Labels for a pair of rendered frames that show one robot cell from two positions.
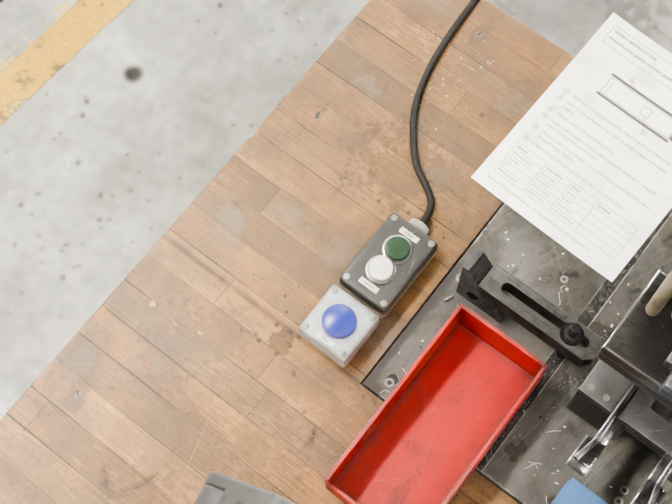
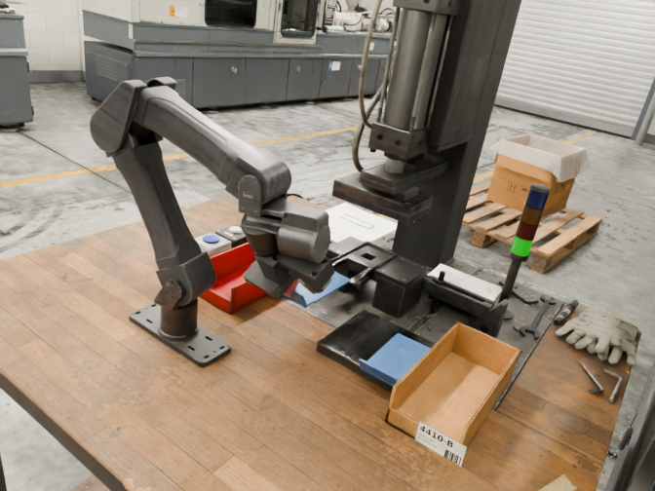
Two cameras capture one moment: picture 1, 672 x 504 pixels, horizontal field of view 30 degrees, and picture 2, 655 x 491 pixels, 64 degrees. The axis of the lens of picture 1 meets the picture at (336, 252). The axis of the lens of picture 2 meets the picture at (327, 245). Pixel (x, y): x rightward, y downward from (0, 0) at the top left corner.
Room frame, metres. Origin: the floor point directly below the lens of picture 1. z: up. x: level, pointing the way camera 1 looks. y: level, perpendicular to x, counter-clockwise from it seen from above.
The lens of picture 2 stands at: (-0.71, -0.13, 1.48)
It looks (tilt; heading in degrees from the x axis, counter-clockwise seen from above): 25 degrees down; 353
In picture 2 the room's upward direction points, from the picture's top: 9 degrees clockwise
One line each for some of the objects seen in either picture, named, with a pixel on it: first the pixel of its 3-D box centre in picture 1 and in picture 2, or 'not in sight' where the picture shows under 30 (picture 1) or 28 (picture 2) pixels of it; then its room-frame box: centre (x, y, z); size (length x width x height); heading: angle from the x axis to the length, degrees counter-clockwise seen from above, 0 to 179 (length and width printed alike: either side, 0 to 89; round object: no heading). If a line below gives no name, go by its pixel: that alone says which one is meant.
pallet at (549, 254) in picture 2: not in sight; (514, 219); (3.07, -2.04, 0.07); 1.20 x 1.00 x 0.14; 135
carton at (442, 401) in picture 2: not in sight; (458, 386); (-0.04, -0.47, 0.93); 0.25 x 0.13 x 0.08; 141
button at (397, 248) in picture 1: (397, 250); not in sight; (0.50, -0.07, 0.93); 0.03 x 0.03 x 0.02
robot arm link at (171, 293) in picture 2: not in sight; (184, 284); (0.08, 0.00, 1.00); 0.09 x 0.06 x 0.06; 152
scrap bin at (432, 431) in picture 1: (436, 426); (252, 270); (0.29, -0.11, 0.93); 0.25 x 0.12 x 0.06; 141
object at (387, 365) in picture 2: not in sight; (397, 354); (0.03, -0.37, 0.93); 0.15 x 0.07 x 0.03; 143
